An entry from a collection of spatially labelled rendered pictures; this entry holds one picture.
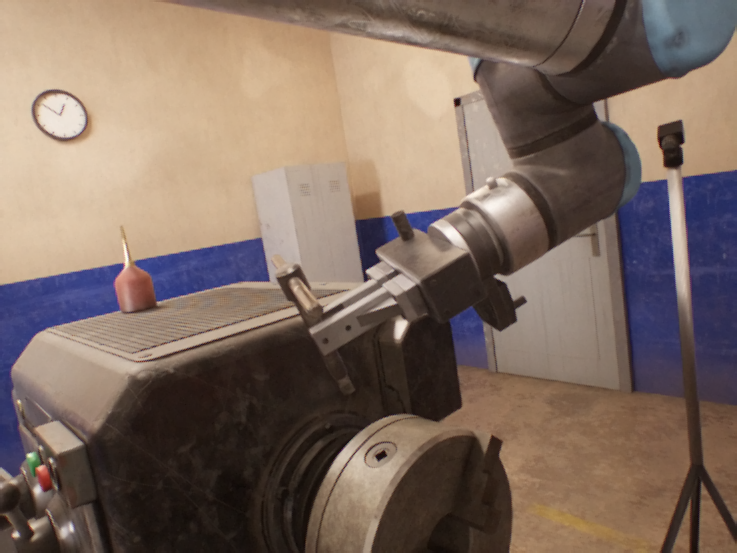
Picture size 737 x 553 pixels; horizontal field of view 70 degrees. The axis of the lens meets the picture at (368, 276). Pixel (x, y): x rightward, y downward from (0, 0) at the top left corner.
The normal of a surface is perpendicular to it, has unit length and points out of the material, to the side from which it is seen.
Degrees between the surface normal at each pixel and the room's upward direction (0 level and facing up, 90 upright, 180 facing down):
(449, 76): 90
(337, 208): 90
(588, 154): 93
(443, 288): 99
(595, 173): 93
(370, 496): 40
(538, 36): 144
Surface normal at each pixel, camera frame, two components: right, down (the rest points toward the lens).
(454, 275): 0.28, 0.24
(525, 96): -0.66, 0.73
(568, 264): -0.73, 0.21
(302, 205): 0.66, 0.00
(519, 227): 0.18, 0.05
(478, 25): 0.15, 0.87
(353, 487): -0.57, -0.65
